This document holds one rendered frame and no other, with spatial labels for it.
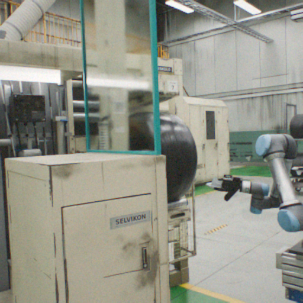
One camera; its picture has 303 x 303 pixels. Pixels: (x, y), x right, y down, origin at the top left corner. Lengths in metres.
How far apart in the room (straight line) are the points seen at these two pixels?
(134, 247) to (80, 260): 0.18
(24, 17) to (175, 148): 1.13
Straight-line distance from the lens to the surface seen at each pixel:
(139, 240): 1.11
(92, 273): 1.06
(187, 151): 1.99
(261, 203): 2.13
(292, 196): 1.87
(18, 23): 2.15
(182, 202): 2.17
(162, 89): 2.50
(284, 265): 2.04
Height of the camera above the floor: 1.33
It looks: 3 degrees down
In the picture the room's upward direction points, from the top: 2 degrees counter-clockwise
